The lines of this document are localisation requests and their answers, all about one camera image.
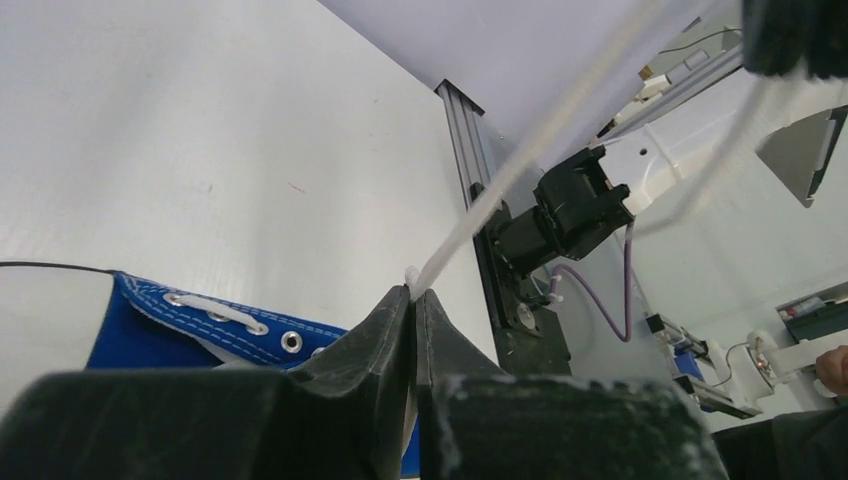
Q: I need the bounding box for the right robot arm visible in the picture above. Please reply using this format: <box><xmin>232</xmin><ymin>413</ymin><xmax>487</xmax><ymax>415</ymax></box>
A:
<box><xmin>479</xmin><ymin>69</ymin><xmax>847</xmax><ymax>278</ymax></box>

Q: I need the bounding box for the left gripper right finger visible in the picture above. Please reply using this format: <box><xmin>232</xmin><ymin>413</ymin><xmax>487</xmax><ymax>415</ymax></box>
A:
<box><xmin>412</xmin><ymin>291</ymin><xmax>726</xmax><ymax>479</ymax></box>

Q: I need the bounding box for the aluminium frame rail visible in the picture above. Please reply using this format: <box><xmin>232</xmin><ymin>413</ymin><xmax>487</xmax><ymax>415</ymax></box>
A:
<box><xmin>435</xmin><ymin>79</ymin><xmax>494</xmax><ymax>209</ymax></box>

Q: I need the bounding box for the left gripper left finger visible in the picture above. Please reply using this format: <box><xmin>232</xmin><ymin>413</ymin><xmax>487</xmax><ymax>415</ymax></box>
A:
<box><xmin>1</xmin><ymin>286</ymin><xmax>412</xmax><ymax>479</ymax></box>

